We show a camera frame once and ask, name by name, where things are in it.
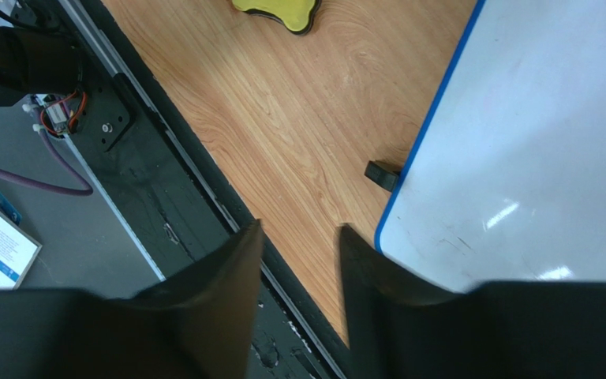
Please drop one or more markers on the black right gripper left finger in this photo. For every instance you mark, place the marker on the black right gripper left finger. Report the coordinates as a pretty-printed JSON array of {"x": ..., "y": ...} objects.
[{"x": 199, "y": 322}]

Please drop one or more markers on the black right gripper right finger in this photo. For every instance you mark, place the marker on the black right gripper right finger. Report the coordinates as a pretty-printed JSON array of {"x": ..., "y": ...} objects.
[{"x": 391, "y": 331}]

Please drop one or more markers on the blue framed whiteboard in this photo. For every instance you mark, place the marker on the blue framed whiteboard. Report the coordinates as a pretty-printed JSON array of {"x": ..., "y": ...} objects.
[{"x": 506, "y": 179}]

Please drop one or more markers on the yellow sponge eraser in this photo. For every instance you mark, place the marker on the yellow sponge eraser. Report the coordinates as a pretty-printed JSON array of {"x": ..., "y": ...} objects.
[{"x": 297, "y": 16}]

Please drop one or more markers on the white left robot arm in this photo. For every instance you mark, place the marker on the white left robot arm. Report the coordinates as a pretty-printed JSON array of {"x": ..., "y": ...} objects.
[{"x": 37, "y": 54}]

